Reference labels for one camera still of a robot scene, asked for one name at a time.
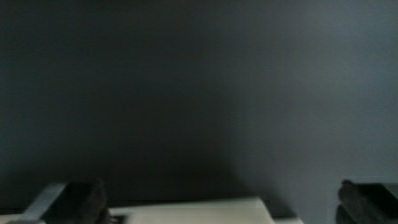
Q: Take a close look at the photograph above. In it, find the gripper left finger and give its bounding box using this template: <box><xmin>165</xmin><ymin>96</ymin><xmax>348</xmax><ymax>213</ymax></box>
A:
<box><xmin>10</xmin><ymin>180</ymin><xmax>110</xmax><ymax>224</ymax></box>

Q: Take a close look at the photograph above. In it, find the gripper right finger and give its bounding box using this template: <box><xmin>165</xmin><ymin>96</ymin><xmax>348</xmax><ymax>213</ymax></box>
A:
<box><xmin>335</xmin><ymin>180</ymin><xmax>398</xmax><ymax>224</ymax></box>

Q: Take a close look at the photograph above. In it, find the white table leg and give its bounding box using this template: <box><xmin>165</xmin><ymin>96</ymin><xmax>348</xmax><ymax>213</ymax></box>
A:
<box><xmin>110</xmin><ymin>197</ymin><xmax>275</xmax><ymax>224</ymax></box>

